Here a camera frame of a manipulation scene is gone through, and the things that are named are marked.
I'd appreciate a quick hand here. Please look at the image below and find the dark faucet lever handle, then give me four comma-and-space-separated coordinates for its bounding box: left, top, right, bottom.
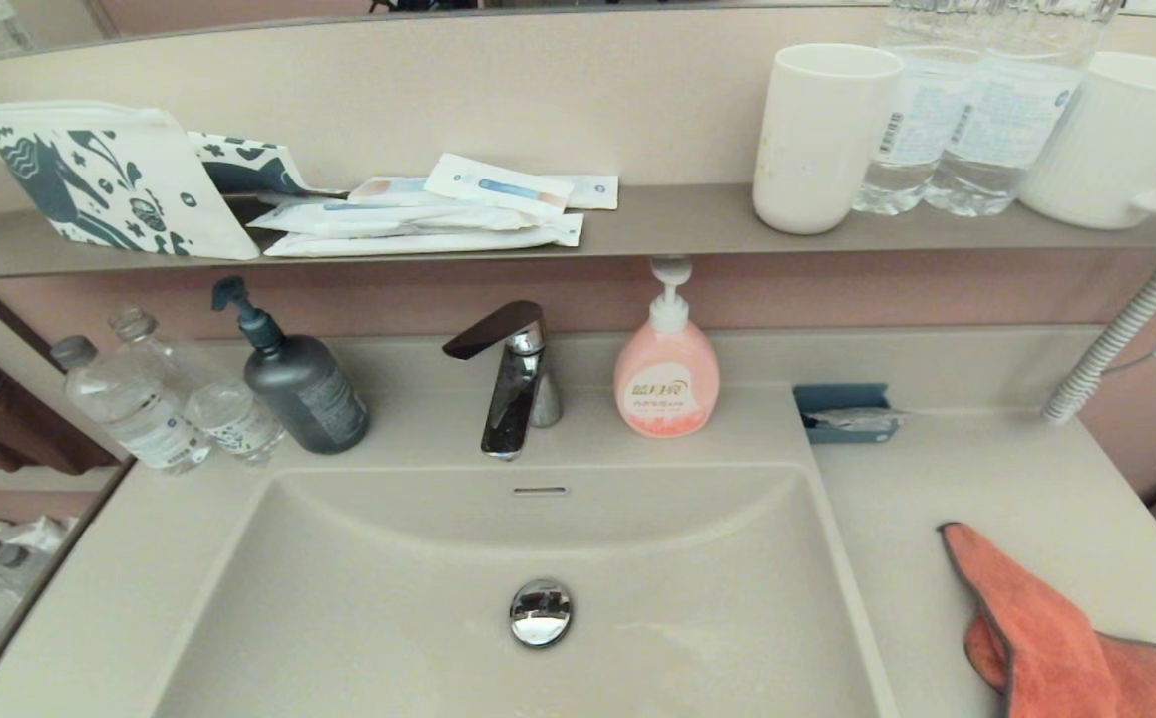
442, 301, 546, 361

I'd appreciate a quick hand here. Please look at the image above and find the orange cleaning cloth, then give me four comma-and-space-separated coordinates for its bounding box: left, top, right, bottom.
939, 522, 1156, 718

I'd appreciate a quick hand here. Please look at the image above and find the chrome faucet body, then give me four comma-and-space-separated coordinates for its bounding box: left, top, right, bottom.
481, 321, 564, 462

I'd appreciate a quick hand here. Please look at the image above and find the chrome sink drain stopper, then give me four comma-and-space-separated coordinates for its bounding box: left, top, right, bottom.
509, 579, 575, 649

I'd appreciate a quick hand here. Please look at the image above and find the beige sink basin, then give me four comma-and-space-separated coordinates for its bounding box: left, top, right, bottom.
149, 462, 898, 718

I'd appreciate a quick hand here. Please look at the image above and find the pink hand soap pump bottle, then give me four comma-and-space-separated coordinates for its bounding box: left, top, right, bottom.
614, 257, 721, 439

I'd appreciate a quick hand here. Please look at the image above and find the small white flat sachet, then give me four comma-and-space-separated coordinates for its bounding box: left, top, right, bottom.
543, 175, 619, 211

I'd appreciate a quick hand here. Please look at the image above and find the white sachet blue stripe print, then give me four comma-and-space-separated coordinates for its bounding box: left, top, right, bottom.
424, 153, 575, 218

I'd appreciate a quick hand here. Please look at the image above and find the pinkish white sachet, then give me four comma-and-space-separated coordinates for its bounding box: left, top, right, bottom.
348, 177, 439, 206

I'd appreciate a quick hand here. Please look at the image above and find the blue soap tray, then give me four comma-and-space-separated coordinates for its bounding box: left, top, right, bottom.
793, 383, 900, 445

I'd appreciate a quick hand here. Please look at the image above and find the dark grey pump bottle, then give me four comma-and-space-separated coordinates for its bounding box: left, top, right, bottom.
212, 276, 371, 456

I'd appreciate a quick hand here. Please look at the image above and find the clear plastic wrapped item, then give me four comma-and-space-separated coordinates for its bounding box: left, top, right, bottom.
805, 407, 913, 434

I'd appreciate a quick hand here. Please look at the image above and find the white plastic tumbler cup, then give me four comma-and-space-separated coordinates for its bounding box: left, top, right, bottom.
752, 43, 904, 236

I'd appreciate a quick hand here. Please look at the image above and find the clear bottle blue patterned label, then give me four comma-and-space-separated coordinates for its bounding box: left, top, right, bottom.
109, 306, 286, 468

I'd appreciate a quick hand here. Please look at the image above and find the small white blue-print pouch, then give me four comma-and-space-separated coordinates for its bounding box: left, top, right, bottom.
187, 131, 314, 197

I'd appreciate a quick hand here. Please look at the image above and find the clear water bottle white label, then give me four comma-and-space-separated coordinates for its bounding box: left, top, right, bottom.
851, 0, 987, 216
925, 0, 1122, 218

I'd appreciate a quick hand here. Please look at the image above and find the clear water bottle grey cap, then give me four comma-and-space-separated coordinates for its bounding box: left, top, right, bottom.
50, 335, 211, 476

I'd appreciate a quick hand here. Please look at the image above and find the large white blue-print pouch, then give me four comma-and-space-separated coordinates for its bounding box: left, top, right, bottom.
0, 100, 261, 262

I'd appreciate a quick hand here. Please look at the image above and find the grey wall shelf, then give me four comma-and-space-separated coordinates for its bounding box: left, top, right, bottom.
0, 182, 1156, 283

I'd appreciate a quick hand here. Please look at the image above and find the white coiled cord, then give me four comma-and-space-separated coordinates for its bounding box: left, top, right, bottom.
1041, 252, 1156, 426

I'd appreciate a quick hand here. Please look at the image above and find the white mug with handle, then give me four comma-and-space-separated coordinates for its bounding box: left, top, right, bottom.
1018, 51, 1156, 231

